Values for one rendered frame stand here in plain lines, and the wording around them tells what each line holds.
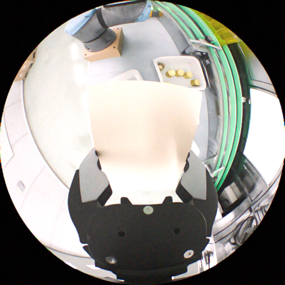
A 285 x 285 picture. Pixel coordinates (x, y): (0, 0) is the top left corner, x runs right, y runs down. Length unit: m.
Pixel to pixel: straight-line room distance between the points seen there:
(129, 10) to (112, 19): 0.06
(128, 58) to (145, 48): 0.11
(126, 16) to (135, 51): 0.26
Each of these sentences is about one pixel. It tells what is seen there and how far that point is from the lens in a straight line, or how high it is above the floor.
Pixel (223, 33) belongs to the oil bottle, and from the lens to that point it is 0.52.
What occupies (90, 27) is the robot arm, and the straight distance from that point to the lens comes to 0.36.
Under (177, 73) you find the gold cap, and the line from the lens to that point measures 0.45.
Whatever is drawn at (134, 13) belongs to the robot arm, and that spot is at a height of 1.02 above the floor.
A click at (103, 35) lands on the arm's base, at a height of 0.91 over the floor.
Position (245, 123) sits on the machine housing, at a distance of 0.69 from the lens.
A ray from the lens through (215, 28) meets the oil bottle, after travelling 0.55.
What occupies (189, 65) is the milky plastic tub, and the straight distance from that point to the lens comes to 0.55.
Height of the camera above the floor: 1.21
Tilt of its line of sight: 62 degrees down
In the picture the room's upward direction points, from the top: 177 degrees clockwise
